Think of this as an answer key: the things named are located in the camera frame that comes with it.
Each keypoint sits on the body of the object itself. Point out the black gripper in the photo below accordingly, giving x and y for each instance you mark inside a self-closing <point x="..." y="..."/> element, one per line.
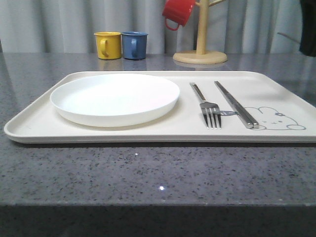
<point x="308" y="37"/>

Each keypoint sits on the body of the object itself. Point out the silver chopstick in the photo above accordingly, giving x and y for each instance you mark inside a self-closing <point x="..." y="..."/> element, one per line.
<point x="243" y="111"/>
<point x="232" y="105"/>

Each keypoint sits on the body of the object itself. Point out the silver fork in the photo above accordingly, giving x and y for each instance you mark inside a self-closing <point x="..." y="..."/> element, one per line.
<point x="210" y="111"/>

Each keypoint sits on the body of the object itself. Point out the white round plate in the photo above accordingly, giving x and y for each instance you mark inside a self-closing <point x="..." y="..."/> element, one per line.
<point x="115" y="100"/>

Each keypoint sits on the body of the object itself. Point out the cream rabbit serving tray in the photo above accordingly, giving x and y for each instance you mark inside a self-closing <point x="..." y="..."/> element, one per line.
<point x="282" y="115"/>

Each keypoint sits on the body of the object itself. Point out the wooden mug tree stand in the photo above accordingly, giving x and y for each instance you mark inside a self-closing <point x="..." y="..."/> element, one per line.
<point x="201" y="55"/>

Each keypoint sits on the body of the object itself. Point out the red mug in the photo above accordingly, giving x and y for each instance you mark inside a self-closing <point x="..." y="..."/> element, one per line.
<point x="177" y="11"/>

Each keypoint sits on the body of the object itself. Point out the blue mug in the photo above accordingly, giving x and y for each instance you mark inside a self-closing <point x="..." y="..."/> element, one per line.
<point x="134" y="45"/>

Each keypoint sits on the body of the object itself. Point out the yellow mug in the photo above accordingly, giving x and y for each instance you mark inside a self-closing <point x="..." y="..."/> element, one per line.
<point x="108" y="45"/>

